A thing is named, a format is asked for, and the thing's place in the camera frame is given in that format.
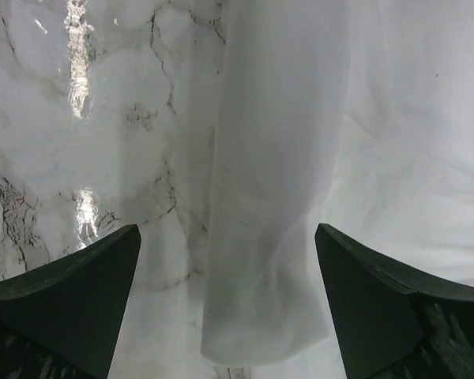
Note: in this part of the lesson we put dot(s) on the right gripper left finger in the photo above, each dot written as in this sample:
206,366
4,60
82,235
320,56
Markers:
62,320

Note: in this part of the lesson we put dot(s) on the white printed t shirt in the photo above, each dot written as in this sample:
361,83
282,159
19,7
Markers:
359,114

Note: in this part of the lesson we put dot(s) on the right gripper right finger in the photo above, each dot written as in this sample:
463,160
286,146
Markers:
393,320

